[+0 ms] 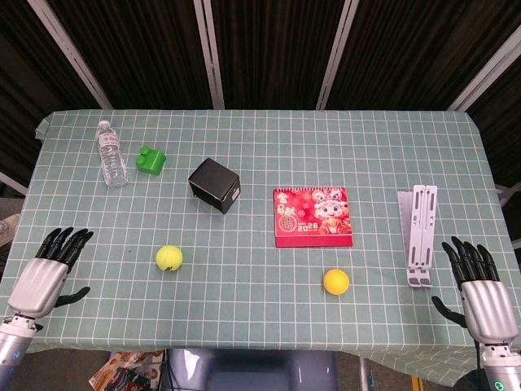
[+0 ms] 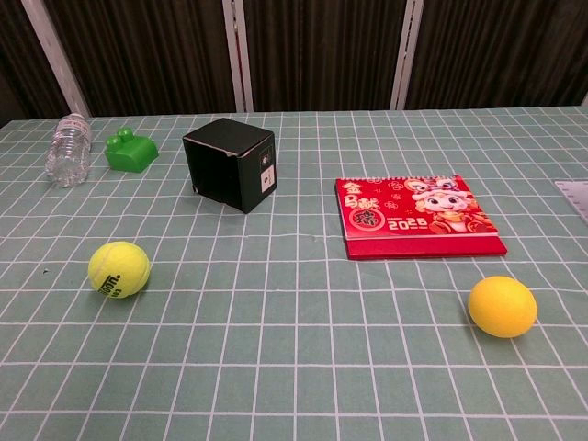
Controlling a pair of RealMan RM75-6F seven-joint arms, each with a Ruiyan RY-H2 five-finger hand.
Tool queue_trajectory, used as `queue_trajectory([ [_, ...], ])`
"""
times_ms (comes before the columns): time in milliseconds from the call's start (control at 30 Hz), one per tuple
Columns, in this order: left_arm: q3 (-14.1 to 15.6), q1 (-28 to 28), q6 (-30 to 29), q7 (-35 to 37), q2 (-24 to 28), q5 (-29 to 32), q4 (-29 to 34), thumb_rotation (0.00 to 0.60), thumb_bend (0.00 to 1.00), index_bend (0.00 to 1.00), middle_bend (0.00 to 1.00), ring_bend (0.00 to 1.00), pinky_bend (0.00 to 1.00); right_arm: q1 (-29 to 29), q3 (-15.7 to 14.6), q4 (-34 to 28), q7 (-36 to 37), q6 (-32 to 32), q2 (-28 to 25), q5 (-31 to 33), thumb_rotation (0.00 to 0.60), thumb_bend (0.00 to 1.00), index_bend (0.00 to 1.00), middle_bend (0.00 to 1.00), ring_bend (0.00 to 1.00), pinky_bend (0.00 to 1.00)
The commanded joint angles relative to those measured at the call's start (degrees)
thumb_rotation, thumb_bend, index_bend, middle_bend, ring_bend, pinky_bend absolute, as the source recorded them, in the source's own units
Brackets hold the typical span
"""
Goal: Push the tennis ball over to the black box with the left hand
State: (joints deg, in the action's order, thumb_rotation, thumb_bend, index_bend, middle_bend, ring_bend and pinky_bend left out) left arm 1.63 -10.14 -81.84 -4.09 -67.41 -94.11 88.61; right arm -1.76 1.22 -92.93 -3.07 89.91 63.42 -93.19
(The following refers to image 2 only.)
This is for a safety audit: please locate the yellow-green tennis ball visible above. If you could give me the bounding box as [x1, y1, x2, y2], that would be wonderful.
[87, 241, 152, 300]

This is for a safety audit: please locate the black cardboard box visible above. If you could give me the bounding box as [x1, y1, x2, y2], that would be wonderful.
[182, 118, 278, 215]

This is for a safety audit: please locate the smooth orange-yellow ball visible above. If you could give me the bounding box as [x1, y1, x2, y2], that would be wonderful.
[467, 276, 538, 340]

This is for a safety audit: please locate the green checkered tablecloth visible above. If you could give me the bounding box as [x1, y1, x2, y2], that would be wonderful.
[0, 104, 588, 441]

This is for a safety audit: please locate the red 2026 desk calendar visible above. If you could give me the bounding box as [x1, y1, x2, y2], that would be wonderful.
[334, 175, 509, 263]

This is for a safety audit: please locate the green toy building block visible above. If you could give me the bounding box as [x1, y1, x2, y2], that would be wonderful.
[104, 128, 160, 174]

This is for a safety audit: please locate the clear plastic water bottle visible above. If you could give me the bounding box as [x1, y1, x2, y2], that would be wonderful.
[44, 113, 93, 188]

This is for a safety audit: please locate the white folding laptop stand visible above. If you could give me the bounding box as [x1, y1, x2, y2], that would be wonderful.
[554, 179, 588, 215]

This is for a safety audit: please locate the white partition post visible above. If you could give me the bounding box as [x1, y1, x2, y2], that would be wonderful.
[221, 0, 254, 113]
[390, 0, 424, 110]
[21, 0, 95, 118]

